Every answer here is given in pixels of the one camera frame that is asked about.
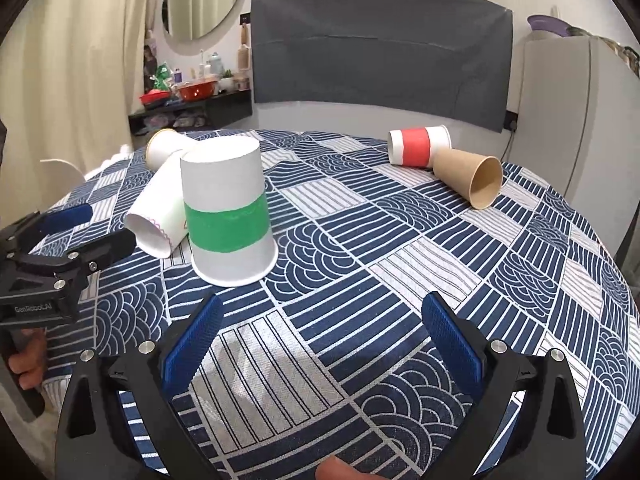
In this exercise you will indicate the small potted plant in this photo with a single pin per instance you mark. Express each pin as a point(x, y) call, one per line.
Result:
point(226, 80)

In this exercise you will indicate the wooden bottle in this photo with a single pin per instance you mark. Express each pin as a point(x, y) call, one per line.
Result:
point(244, 52)

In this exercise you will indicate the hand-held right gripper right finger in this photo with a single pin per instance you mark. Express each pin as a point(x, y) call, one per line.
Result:
point(452, 345)

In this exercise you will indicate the white cup with green band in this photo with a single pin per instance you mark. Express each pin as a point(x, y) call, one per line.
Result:
point(227, 200)

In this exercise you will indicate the plain white cup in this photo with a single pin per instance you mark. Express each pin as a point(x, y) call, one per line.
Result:
point(167, 147)

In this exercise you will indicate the cream curtain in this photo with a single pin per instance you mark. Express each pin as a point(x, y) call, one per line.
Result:
point(75, 85)

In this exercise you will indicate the dark grey cloth cover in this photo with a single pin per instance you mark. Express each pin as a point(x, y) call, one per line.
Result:
point(380, 50)

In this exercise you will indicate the person's left hand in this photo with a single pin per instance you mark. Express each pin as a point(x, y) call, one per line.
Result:
point(30, 360)

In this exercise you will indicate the green package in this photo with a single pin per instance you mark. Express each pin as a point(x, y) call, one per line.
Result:
point(162, 77)

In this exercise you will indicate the black wall shelf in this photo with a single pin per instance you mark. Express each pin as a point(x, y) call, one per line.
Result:
point(220, 107)

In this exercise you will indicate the round wall mirror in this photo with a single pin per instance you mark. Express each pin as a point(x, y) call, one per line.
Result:
point(202, 0)

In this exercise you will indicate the white refrigerator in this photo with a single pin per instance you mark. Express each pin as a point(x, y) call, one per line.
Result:
point(565, 120)

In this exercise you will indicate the white chair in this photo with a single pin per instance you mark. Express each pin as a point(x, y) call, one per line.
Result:
point(62, 172)

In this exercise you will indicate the white cup with red band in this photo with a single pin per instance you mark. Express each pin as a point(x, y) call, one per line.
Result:
point(417, 146)

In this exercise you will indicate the purple bowl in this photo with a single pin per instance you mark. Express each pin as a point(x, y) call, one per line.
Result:
point(547, 24)

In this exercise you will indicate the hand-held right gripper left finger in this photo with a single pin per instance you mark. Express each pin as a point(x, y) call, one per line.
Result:
point(192, 345)

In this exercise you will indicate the white cup with wavy trim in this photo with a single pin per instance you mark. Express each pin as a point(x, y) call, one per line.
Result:
point(157, 210)

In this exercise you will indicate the brown paper cup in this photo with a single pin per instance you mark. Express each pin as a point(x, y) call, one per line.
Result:
point(470, 175)

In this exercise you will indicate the person's right hand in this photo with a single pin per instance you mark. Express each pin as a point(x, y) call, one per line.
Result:
point(342, 471)

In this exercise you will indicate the red basket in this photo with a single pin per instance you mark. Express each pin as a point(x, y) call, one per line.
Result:
point(156, 99)

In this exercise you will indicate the blue patterned tablecloth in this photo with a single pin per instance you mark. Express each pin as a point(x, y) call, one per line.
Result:
point(360, 270)

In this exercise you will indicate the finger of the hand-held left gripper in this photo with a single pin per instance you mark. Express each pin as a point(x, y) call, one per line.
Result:
point(107, 247)
point(70, 217)

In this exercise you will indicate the red bowl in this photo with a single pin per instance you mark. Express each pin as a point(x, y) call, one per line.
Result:
point(199, 91)

